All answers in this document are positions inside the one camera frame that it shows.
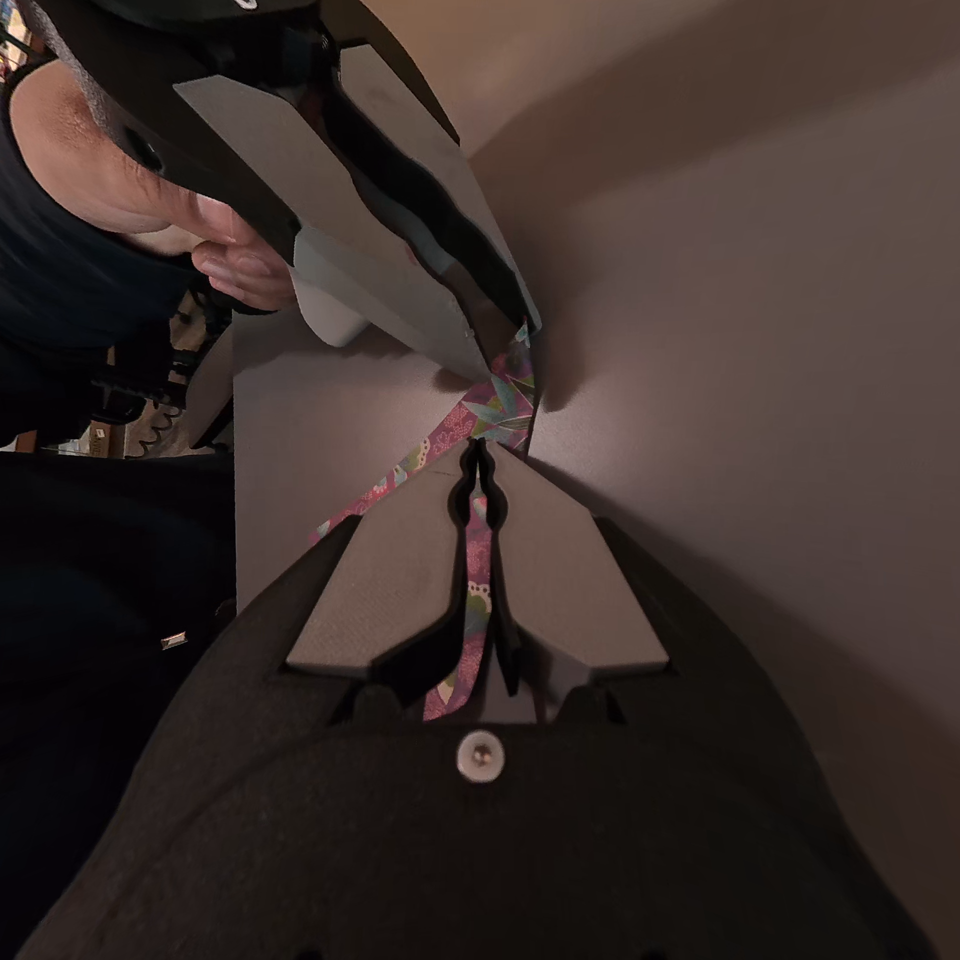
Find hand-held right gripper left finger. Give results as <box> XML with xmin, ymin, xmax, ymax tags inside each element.
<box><xmin>283</xmin><ymin>437</ymin><xmax>483</xmax><ymax>710</ymax></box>

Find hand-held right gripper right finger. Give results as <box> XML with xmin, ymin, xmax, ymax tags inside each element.
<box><xmin>477</xmin><ymin>439</ymin><xmax>671</xmax><ymax>725</ymax></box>

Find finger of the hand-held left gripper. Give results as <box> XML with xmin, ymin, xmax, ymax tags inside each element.
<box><xmin>321</xmin><ymin>41</ymin><xmax>543</xmax><ymax>340</ymax></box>
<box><xmin>174</xmin><ymin>73</ymin><xmax>494</xmax><ymax>385</ymax></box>

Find floral purple origami paper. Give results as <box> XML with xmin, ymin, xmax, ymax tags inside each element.
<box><xmin>310</xmin><ymin>318</ymin><xmax>546</xmax><ymax>723</ymax></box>

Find person's left forearm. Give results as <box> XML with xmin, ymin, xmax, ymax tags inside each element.
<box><xmin>0</xmin><ymin>75</ymin><xmax>205</xmax><ymax>363</ymax></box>

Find person's left hand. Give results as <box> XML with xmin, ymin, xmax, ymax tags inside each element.
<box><xmin>10</xmin><ymin>61</ymin><xmax>298</xmax><ymax>313</ymax></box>

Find black office chair base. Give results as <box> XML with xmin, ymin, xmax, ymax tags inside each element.
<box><xmin>90</xmin><ymin>292</ymin><xmax>234</xmax><ymax>456</ymax></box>

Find black coiled cable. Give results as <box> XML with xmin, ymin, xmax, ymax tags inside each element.
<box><xmin>141</xmin><ymin>403</ymin><xmax>186</xmax><ymax>453</ymax></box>

